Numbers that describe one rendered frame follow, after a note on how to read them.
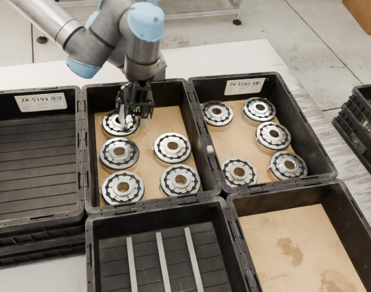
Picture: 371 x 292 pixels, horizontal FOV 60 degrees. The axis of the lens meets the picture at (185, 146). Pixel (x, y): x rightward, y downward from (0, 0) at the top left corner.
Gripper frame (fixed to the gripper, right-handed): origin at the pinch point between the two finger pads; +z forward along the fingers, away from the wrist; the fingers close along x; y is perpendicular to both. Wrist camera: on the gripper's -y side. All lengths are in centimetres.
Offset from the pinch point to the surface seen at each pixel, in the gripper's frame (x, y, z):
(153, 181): 3.4, 19.5, 1.7
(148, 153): 3.4, 10.4, 1.8
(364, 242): 44, 47, -11
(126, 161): -3.1, 14.4, -0.3
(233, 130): 29.8, 5.8, -1.4
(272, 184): 27.9, 31.0, -11.4
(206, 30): 91, -174, 75
